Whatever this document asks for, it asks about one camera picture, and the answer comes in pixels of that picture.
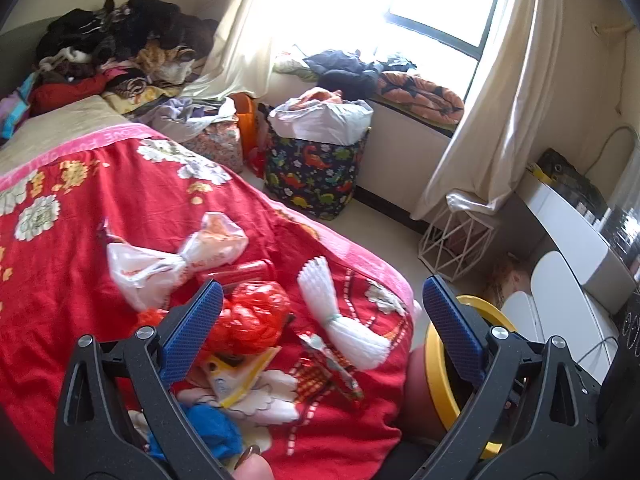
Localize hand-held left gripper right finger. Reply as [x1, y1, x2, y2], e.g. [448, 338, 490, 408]
[414, 275, 602, 480]

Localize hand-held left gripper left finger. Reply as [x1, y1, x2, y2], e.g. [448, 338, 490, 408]
[52, 279, 236, 480]

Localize yellow and white wrapper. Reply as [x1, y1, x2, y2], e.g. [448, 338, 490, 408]
[205, 345, 281, 408]

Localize red plastic bag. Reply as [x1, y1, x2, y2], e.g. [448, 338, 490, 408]
[135, 281, 292, 356]

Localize shiny red wrapper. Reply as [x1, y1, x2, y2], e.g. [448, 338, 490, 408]
[197, 259, 276, 286]

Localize clear plastic bag orange print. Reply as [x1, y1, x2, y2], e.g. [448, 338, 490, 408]
[102, 212, 249, 311]

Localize blue plastic bag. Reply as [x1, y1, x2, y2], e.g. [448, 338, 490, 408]
[145, 402, 246, 463]

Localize red snack wrapper clear window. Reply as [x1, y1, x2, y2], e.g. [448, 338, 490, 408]
[299, 332, 365, 401]

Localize person's left hand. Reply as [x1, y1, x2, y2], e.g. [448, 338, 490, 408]
[232, 442, 275, 480]

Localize red floral blanket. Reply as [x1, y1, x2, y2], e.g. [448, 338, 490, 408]
[0, 127, 417, 471]

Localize white desk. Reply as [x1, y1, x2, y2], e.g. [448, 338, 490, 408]
[517, 165, 637, 311]

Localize floral patterned bag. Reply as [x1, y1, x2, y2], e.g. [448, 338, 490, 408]
[187, 117, 246, 173]

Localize dark camouflage bag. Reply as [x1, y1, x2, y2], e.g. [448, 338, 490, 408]
[535, 149, 608, 211]

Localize dinosaur print storage bag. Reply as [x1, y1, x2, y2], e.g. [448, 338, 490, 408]
[262, 105, 371, 221]

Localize clear plastic container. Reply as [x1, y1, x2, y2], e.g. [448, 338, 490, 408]
[600, 135, 640, 261]

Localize orange plastic object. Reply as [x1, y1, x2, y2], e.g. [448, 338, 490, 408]
[230, 92, 261, 161]

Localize lilac and white clothes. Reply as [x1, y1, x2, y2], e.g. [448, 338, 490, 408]
[135, 95, 236, 143]

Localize cream curtain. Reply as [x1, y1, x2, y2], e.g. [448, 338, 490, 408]
[180, 0, 301, 102]
[412, 0, 567, 221]

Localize orange and black blanket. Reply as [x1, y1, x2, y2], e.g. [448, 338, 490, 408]
[377, 71, 466, 128]

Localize beige bed sheet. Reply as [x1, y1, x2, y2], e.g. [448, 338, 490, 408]
[0, 95, 128, 176]

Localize white plastic bag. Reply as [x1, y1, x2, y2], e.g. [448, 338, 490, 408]
[268, 95, 374, 149]

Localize pink cloth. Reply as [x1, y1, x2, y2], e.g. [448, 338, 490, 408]
[292, 87, 346, 109]

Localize dark blue clothes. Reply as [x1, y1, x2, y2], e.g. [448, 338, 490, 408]
[302, 50, 418, 102]

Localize pile of clothes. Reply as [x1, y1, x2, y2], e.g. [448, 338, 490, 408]
[0, 0, 221, 138]

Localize white wire stool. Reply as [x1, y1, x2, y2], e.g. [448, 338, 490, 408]
[417, 190, 501, 283]

